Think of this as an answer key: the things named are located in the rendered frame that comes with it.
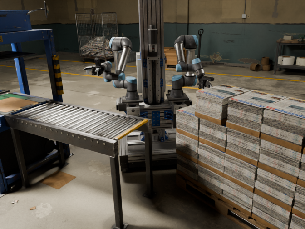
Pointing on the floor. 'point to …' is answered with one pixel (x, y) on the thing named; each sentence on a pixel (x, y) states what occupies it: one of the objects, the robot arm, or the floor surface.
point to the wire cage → (97, 42)
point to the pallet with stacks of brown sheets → (172, 57)
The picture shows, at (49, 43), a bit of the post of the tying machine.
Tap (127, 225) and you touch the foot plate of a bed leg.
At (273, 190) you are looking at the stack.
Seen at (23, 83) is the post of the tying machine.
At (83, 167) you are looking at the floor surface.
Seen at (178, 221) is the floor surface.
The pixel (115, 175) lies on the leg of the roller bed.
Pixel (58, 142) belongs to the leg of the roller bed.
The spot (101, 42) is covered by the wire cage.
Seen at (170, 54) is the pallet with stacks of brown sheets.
